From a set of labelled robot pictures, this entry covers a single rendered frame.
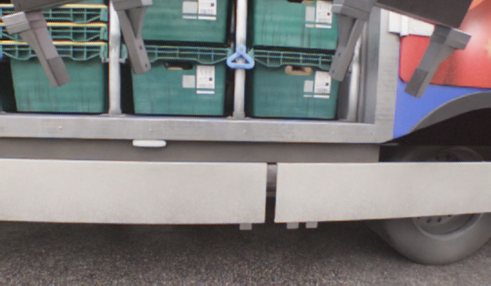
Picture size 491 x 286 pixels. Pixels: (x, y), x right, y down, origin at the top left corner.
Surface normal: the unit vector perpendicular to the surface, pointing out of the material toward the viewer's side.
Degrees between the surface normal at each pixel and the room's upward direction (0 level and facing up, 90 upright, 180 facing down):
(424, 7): 113
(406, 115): 90
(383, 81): 90
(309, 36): 98
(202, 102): 98
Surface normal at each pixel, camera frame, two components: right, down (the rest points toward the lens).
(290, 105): 0.10, 0.24
